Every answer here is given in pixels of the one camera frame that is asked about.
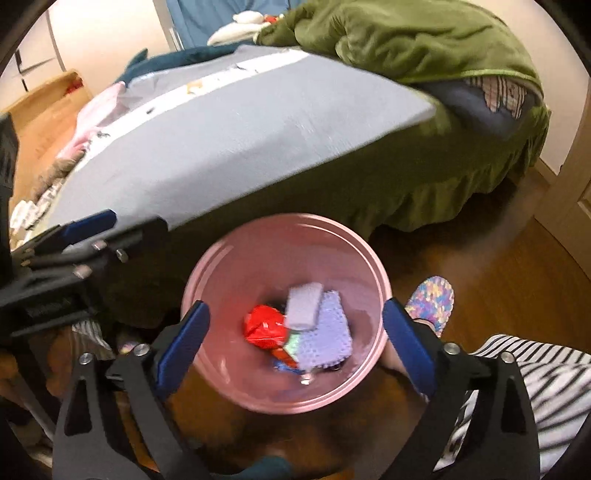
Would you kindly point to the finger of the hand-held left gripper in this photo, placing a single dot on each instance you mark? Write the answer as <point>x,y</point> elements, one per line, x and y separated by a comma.
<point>87,226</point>
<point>129,240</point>

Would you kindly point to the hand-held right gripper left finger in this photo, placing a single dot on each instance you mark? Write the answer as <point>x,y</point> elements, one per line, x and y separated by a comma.
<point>184,350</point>

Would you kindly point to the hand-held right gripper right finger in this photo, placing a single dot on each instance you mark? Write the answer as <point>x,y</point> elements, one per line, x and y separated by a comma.
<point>408,350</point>

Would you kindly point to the red plastic bag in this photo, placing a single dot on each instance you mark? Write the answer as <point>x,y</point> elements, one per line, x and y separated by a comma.
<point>263,325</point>

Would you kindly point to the lavender sponge block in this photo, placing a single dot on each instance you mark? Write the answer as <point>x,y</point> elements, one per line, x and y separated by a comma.
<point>302,307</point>

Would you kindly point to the pink trash bin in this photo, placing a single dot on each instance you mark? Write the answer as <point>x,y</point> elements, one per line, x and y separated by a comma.
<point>277,249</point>

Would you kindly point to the colourful slipper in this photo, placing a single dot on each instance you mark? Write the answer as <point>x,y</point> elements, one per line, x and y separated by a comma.
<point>431,300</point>
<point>127,348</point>

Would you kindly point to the brown teddy bear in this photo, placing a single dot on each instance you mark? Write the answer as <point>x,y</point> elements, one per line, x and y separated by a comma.
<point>55,177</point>

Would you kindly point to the purple dotted cloth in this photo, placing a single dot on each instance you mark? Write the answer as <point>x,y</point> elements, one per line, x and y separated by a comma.
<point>328,341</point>

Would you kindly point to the silver foil packet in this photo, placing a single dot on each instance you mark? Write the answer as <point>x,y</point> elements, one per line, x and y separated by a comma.
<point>306,379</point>

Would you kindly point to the green snack wrapper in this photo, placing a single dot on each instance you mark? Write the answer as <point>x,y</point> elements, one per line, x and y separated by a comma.
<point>291,347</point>

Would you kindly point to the pink blanket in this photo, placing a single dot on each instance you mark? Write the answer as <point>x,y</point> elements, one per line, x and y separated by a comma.
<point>97,120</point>

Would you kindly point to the wooden headboard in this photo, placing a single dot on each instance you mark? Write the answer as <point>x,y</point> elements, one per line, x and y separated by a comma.
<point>41,120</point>

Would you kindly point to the person's right leg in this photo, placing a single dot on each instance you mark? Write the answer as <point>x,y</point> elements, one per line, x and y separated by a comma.
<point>545,369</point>

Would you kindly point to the red toys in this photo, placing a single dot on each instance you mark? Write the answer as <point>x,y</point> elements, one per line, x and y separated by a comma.
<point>75,86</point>

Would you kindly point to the teal cloth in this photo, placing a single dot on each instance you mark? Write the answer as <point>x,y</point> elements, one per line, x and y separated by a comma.
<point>268,468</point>

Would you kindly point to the grey bed sheet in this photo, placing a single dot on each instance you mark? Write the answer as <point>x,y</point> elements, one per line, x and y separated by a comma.
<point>240,138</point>

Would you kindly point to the bed with green bedskirt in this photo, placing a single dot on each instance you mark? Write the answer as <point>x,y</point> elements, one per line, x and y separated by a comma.
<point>438,194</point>

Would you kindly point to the white wardrobe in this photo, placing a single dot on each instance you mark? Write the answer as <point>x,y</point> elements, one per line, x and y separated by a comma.
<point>32,64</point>

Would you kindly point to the blue shark plush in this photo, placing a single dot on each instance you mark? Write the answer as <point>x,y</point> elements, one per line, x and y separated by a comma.
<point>184,60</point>

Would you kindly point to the blue curtain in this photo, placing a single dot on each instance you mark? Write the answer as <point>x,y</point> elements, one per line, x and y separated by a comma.
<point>198,23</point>

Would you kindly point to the wooden door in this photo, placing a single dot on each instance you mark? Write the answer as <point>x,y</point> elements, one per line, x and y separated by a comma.
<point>577,184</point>

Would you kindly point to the white plush toy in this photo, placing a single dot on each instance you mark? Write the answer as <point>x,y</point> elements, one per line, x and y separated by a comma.
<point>240,27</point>

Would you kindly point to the dark blue pillow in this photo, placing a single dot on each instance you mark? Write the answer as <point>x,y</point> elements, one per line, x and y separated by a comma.
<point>466,108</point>

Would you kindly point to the plaid pillow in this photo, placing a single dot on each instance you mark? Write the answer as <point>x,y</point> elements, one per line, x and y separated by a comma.
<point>503,94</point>

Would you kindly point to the green blanket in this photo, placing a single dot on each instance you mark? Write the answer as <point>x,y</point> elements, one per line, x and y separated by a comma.
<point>415,41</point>

